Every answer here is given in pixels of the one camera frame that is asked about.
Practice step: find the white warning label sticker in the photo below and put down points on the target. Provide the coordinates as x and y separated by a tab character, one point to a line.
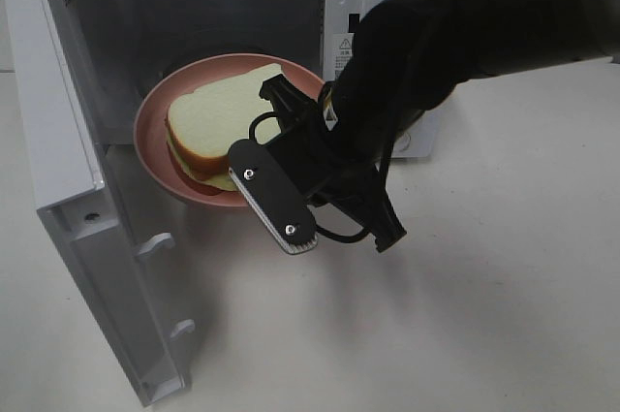
342	52

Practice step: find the white microwave oven body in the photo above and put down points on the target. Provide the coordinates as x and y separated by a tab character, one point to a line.
133	44

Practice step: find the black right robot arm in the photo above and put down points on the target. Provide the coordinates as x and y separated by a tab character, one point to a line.
408	56

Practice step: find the round white door button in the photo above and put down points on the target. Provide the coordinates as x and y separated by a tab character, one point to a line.
402	142

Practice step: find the pink plate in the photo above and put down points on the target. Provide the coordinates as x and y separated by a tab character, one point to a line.
150	132

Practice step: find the white microwave door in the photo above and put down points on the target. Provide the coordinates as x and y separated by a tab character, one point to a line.
77	197

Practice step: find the toy sandwich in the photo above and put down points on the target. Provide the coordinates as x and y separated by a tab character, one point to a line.
202	125

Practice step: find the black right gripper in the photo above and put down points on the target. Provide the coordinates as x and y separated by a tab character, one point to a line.
321	173

